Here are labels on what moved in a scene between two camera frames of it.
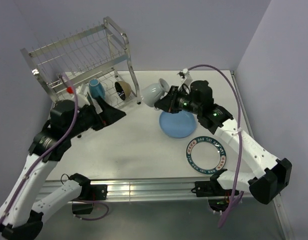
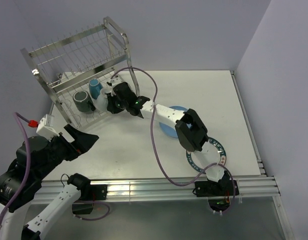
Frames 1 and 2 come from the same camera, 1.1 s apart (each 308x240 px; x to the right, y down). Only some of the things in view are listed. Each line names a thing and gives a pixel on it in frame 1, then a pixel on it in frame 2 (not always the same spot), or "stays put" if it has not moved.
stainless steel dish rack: [96, 62] stays put
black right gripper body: [183, 102] to [117, 105]
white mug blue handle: [96, 89] stays put
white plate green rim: [206, 155] stays put
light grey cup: [153, 93] to [100, 104]
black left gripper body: [84, 122] to [60, 149]
